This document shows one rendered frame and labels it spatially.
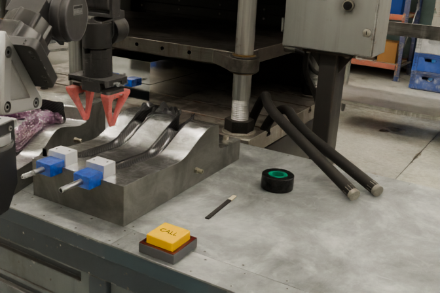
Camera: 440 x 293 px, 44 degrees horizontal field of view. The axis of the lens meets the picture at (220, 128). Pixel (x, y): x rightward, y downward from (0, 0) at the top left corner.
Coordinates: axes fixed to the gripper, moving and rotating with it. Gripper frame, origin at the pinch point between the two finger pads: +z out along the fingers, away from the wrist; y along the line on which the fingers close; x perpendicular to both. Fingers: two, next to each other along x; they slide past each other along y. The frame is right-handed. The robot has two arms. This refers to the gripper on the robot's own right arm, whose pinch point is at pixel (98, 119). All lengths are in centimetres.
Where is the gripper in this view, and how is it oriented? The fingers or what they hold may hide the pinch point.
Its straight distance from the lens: 113.4
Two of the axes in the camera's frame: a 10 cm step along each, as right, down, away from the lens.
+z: -0.5, 9.5, 3.1
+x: -5.0, 2.4, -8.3
